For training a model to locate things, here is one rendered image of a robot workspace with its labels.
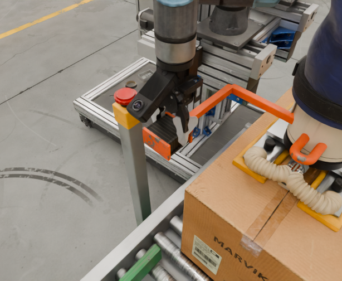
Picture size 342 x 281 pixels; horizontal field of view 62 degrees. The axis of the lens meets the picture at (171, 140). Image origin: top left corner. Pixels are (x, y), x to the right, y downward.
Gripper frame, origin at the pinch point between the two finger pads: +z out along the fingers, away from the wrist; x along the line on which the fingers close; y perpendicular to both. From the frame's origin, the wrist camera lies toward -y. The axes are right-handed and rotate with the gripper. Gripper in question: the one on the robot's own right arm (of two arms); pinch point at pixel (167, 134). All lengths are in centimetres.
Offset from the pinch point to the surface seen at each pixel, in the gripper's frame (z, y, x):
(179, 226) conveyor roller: 53, 5, -1
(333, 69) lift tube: -19.1, 19.8, -23.4
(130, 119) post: 11.0, 4.4, 20.3
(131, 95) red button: 3.9, 7.2, 21.7
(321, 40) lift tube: -22.0, 22.7, -18.7
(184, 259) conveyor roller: 53, -3, -11
